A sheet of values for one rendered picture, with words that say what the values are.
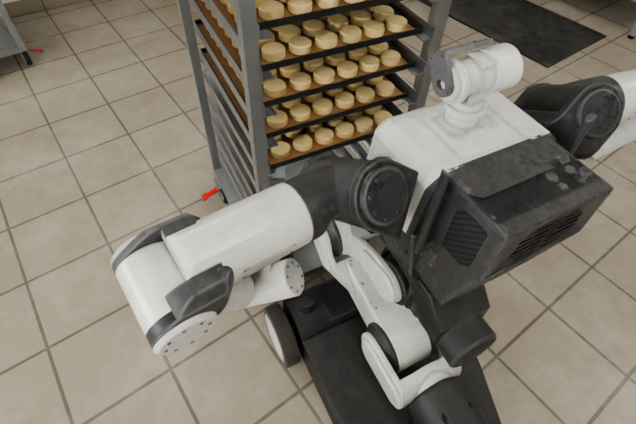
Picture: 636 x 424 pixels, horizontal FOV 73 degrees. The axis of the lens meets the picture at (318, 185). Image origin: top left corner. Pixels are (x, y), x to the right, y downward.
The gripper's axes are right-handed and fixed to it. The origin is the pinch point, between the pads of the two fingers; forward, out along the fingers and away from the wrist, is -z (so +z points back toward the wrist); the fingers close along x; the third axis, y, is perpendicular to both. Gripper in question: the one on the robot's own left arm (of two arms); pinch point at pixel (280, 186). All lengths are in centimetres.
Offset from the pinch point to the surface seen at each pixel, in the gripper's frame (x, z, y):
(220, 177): -62, -59, 34
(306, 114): 2.0, -22.4, -3.6
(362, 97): 1.8, -31.0, -17.2
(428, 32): 18.5, -34.2, -30.8
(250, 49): 25.1, -11.0, 6.1
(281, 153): -7.0, -17.4, 2.1
